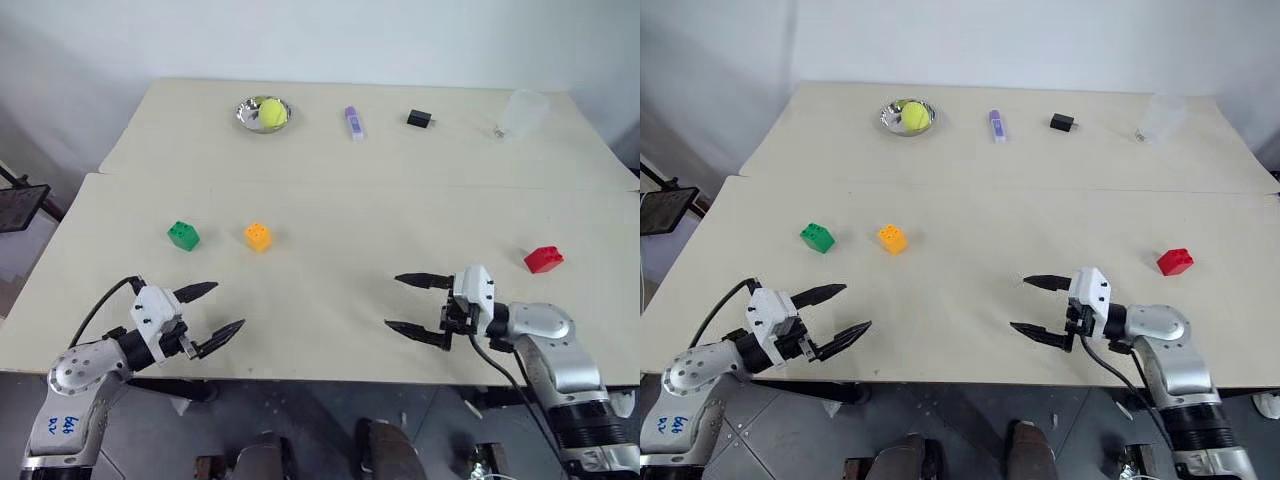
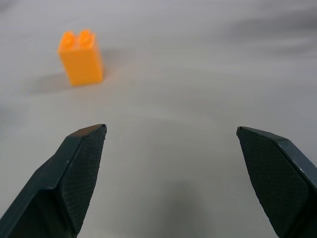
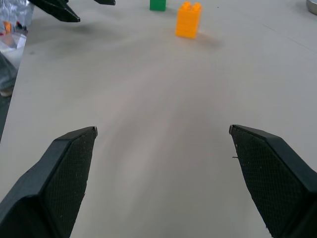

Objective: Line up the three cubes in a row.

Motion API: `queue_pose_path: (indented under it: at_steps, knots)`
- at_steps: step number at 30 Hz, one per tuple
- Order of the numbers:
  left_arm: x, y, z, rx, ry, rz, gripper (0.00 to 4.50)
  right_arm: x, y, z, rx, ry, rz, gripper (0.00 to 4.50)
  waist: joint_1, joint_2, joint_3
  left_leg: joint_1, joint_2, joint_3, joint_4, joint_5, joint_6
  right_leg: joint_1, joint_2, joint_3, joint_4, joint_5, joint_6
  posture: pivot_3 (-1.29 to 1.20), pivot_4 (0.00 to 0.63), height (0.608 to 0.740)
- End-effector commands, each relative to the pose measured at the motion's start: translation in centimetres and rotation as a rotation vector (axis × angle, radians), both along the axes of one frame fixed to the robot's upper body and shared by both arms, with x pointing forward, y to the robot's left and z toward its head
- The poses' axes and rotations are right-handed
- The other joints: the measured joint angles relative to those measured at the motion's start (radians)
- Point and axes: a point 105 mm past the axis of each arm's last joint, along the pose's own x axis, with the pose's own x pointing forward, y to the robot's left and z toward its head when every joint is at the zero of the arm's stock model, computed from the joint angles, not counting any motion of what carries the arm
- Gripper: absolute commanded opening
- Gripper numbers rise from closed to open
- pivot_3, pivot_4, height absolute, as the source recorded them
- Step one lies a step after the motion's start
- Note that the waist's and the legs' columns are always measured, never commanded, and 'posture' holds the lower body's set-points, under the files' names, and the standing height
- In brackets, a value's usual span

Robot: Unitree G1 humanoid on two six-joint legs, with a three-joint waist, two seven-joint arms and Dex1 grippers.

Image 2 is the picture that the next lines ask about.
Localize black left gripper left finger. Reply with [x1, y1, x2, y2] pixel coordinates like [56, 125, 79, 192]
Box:
[0, 123, 108, 238]

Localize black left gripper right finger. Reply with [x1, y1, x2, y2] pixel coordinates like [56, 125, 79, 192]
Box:
[236, 126, 317, 238]

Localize yellow toy building block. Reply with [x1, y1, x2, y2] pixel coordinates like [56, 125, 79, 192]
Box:
[57, 29, 104, 87]

